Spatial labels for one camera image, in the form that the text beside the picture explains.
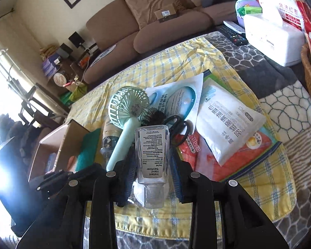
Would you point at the green packet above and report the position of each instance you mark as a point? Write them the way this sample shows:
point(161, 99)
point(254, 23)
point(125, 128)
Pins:
point(251, 11)

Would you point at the white blue printed pad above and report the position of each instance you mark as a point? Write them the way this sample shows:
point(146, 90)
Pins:
point(103, 54)

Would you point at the brown sofa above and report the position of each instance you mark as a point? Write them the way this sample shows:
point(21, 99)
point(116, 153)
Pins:
point(155, 36)

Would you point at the white tissue box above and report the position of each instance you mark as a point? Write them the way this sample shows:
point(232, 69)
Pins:
point(272, 41)

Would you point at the white wipes packet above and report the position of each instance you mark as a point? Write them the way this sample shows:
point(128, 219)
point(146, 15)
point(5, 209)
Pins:
point(228, 129)

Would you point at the wicker basket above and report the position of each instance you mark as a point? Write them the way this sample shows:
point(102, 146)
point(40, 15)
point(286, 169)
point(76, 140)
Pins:
point(309, 77)

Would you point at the yellow plaid cloth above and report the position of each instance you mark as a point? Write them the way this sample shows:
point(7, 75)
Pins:
point(171, 59)

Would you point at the grey patterned blanket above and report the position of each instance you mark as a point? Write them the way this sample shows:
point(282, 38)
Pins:
point(282, 109)

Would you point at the yellow bag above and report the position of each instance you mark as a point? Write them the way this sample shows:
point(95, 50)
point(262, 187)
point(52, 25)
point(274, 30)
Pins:
point(48, 49)

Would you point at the dark chair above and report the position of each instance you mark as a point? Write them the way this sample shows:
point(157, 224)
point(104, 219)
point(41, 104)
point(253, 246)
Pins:
point(41, 96)

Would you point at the pink cardboard box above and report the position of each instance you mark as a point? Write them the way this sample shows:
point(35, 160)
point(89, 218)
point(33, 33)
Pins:
point(67, 140)

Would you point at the orange zip bag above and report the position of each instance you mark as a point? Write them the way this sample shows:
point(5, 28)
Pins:
point(246, 160)

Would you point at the metal clothes rack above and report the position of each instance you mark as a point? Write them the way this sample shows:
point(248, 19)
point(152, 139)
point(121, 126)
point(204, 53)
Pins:
point(2, 64)

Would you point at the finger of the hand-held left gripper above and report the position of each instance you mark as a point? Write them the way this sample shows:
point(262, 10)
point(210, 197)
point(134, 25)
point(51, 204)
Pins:
point(53, 181)

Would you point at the black remote control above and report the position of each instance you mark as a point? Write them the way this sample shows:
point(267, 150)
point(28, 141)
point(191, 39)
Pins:
point(232, 35)

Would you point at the black box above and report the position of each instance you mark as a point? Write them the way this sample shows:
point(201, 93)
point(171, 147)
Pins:
point(76, 40)

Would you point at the white remote control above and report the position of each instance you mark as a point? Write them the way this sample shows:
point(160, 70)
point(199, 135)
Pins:
point(233, 26)

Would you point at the stack of purple boxes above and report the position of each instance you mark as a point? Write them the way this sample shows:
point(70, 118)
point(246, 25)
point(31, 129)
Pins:
point(50, 66)

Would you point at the clear hand sanitizer bottle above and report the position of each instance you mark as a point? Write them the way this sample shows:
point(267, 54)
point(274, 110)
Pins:
point(151, 155)

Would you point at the red clear packet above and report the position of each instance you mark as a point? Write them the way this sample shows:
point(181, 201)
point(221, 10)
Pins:
point(189, 155)

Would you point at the clear bottle with dark label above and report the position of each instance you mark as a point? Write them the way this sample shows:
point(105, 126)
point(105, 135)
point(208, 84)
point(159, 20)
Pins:
point(110, 137)

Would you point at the white blue face mask sachet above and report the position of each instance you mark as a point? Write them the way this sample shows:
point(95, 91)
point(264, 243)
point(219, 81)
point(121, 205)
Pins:
point(178, 98)

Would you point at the wooden side table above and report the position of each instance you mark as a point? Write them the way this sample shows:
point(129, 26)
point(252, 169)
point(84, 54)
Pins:
point(67, 66)

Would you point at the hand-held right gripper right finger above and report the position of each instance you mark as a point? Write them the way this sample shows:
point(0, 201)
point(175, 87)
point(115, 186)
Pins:
point(175, 173)

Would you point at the green towel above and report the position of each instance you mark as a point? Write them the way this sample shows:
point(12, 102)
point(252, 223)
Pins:
point(86, 150)

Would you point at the large red printed bag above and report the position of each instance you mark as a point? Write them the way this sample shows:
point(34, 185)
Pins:
point(292, 7)

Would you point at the cardboard parcel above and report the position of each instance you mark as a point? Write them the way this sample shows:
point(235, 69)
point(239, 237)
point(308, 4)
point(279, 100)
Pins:
point(165, 13)

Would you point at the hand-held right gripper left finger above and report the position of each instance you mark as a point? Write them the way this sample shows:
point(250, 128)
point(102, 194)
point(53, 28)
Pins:
point(130, 171)

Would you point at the green handheld fan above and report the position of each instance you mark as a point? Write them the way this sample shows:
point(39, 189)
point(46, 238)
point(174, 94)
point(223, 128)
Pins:
point(128, 103)

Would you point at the round tin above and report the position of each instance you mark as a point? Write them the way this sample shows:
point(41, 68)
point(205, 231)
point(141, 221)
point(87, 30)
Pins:
point(59, 79)

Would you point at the black scissors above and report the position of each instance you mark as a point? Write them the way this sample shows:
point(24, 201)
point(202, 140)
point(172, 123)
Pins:
point(176, 127)

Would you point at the black round hairbrush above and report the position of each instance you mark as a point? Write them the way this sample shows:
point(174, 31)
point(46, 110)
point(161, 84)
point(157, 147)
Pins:
point(155, 118)

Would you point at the green bag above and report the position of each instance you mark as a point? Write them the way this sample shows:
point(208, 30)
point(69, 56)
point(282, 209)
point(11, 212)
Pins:
point(75, 93)

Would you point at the purple plastic container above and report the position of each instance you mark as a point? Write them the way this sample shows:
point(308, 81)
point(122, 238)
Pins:
point(239, 18)

